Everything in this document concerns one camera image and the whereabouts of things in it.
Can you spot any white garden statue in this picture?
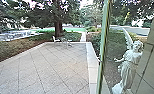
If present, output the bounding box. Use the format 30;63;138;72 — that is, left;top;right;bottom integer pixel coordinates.
111;39;145;94

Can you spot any green framed glass door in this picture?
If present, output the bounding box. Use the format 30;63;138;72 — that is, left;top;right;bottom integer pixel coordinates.
94;0;113;94

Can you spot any large tree trunk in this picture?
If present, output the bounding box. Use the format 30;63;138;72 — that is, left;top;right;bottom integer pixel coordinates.
53;16;65;38

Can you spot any dark green garden shrub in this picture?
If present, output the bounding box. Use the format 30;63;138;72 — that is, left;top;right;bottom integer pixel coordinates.
90;29;129;62

